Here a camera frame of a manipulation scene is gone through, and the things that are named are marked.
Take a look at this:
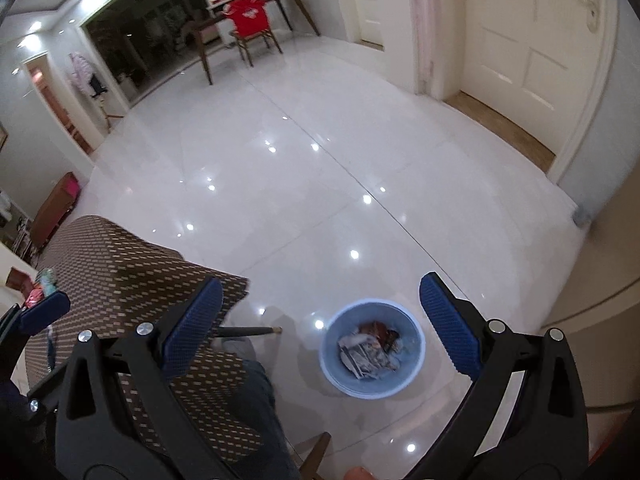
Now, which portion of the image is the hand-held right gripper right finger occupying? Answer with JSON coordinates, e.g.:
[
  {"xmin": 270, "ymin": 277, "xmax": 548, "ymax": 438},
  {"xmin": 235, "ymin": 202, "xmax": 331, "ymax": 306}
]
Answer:
[{"xmin": 400, "ymin": 272, "xmax": 592, "ymax": 480}]

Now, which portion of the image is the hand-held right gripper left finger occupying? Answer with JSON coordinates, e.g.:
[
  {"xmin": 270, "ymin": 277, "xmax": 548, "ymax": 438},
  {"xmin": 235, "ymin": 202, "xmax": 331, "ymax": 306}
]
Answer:
[{"xmin": 54, "ymin": 276, "xmax": 232, "ymax": 480}]

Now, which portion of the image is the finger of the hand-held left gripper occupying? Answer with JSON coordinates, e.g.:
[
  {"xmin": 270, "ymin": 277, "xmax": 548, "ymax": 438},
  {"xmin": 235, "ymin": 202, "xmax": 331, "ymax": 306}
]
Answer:
[
  {"xmin": 27, "ymin": 359, "xmax": 76, "ymax": 411},
  {"xmin": 0, "ymin": 289, "xmax": 71, "ymax": 349}
]

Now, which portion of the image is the brown packet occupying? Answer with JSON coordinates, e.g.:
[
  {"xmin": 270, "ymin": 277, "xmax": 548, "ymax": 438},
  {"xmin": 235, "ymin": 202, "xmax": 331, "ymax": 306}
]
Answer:
[{"xmin": 357, "ymin": 320, "xmax": 404, "ymax": 354}]

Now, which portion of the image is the white wrapper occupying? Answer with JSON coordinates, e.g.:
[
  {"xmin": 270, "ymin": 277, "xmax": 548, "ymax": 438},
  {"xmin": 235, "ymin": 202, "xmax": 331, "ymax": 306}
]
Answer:
[{"xmin": 337, "ymin": 332, "xmax": 401, "ymax": 379}]

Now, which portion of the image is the blue plastic bucket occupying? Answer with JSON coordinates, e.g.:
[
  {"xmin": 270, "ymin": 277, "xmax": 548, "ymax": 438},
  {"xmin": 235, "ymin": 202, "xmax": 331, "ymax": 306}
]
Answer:
[{"xmin": 318, "ymin": 298, "xmax": 426, "ymax": 401}]

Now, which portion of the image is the red paper carton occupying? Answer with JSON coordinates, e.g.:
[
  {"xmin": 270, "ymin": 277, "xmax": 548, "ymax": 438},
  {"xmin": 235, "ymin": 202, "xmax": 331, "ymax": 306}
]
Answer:
[{"xmin": 5, "ymin": 267, "xmax": 31, "ymax": 294}]

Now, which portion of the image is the black table leg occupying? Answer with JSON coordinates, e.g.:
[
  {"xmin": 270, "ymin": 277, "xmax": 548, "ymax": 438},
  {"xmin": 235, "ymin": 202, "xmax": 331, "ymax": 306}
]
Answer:
[{"xmin": 214, "ymin": 325, "xmax": 284, "ymax": 339}]

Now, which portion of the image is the white metal rack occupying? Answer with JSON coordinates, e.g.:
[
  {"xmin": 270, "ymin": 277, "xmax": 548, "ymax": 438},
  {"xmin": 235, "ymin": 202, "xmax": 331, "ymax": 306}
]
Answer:
[{"xmin": 0, "ymin": 187, "xmax": 39, "ymax": 266}]

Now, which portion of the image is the brown polka dot tablecloth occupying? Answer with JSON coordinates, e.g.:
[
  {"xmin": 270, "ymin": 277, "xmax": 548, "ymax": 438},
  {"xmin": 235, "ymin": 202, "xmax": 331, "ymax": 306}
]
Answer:
[{"xmin": 22, "ymin": 214, "xmax": 266, "ymax": 466}]

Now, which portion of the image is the red upholstered bench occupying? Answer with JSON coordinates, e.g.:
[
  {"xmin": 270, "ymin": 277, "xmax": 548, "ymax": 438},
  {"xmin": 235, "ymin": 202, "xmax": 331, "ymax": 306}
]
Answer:
[{"xmin": 30, "ymin": 171, "xmax": 81, "ymax": 251}]

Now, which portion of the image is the wooden stool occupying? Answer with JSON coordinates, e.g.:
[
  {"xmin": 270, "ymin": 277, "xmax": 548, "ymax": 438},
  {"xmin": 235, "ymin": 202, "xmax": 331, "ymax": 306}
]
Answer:
[{"xmin": 294, "ymin": 431, "xmax": 334, "ymax": 480}]

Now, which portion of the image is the wooden coat stand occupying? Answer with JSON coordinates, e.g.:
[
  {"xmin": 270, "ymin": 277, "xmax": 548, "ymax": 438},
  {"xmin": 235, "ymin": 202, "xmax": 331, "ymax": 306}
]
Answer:
[{"xmin": 97, "ymin": 94, "xmax": 124, "ymax": 134}]

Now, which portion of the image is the pink white jacket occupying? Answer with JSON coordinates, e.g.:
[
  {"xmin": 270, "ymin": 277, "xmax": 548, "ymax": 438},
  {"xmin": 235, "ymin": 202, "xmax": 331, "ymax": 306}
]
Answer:
[{"xmin": 67, "ymin": 52, "xmax": 96, "ymax": 94}]

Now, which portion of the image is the wooden chair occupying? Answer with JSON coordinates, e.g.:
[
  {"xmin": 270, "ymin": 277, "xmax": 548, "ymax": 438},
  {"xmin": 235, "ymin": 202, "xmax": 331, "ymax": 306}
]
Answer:
[{"xmin": 232, "ymin": 29, "xmax": 284, "ymax": 69}]

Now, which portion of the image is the glass sliding door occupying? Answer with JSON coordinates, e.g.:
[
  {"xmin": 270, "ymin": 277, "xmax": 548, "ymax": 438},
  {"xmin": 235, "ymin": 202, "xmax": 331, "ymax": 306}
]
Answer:
[{"xmin": 82, "ymin": 0, "xmax": 211, "ymax": 109}]

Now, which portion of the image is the white panel door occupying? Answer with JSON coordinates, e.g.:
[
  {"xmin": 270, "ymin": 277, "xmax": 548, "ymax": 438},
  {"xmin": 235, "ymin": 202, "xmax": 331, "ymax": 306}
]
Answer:
[{"xmin": 459, "ymin": 0, "xmax": 606, "ymax": 111}]

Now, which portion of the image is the wooden dining table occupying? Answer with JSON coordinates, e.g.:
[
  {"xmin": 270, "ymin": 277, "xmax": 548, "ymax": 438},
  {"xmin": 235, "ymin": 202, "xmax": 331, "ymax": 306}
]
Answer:
[{"xmin": 192, "ymin": 0, "xmax": 321, "ymax": 86}]

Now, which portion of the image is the pink lace curtain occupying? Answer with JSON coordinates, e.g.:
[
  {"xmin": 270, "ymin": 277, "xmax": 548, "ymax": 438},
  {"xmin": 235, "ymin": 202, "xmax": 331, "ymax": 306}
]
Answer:
[{"xmin": 404, "ymin": 0, "xmax": 436, "ymax": 94}]

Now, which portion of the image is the chair with red cover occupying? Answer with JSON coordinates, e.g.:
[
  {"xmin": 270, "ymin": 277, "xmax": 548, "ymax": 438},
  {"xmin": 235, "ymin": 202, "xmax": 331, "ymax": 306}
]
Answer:
[{"xmin": 223, "ymin": 0, "xmax": 271, "ymax": 41}]

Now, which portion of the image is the white door with red decoration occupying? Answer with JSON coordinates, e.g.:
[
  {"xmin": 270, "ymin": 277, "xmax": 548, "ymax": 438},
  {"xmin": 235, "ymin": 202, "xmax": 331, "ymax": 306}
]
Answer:
[{"xmin": 332, "ymin": 0, "xmax": 386, "ymax": 51}]

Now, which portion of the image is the metal door handle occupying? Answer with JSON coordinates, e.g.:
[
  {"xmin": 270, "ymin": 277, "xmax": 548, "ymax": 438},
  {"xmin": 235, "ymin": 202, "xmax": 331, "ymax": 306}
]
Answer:
[{"xmin": 574, "ymin": 0, "xmax": 601, "ymax": 31}]

